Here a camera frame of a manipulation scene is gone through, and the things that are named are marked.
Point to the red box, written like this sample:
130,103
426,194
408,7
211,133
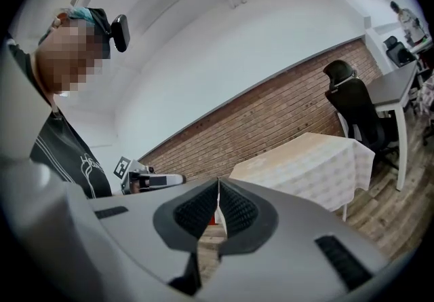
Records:
213,220

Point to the grey desk with white legs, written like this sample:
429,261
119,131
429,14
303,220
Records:
393,87

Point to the black head-mounted camera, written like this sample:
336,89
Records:
120,32

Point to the pink checked cloth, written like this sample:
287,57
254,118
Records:
427,93

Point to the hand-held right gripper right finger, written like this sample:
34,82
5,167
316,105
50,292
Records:
288,243

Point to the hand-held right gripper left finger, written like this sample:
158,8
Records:
135,226

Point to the person's head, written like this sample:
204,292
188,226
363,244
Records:
68,56

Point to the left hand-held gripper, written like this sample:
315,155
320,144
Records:
130,175

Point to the black mesh office chair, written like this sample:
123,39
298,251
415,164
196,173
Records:
359,114

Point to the person in dark apron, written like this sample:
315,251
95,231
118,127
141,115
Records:
74,161

